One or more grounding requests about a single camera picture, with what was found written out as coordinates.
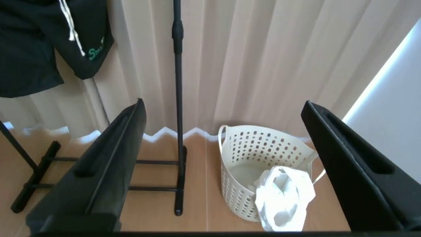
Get white laundry basket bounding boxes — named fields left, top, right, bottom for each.
left=217, top=124, right=326, bottom=223

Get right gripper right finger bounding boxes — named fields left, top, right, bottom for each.
left=301, top=100, right=421, bottom=231

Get beige curtain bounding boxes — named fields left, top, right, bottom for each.
left=0, top=0, right=421, bottom=140

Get black clothes rack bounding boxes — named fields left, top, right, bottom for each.
left=0, top=0, right=188, bottom=217

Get white garment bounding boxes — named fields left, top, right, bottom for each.
left=254, top=165, right=316, bottom=232

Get black shorts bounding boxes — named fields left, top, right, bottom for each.
left=0, top=0, right=115, bottom=99

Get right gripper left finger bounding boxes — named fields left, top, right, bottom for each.
left=26, top=97, right=147, bottom=233

